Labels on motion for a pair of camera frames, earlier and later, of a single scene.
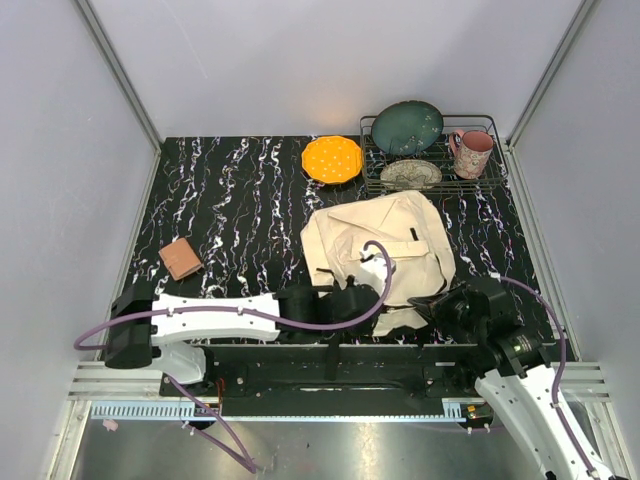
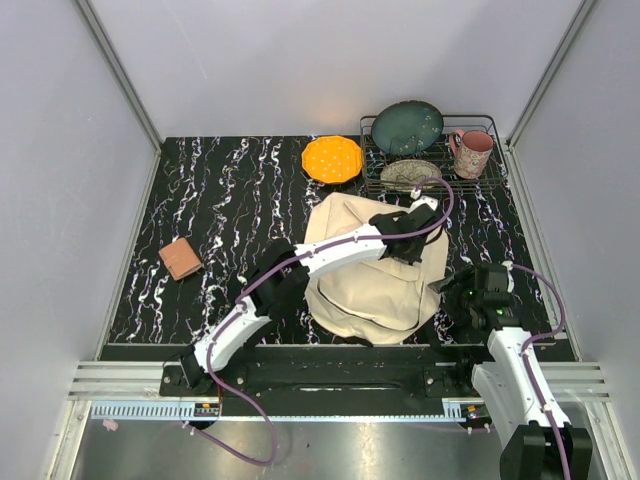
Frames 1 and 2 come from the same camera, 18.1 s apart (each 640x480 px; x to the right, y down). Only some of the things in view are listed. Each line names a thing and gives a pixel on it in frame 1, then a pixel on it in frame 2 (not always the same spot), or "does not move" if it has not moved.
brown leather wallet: (180, 259) does not move
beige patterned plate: (410, 174) does not move
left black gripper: (365, 330) to (412, 256)
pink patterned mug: (471, 150) does not move
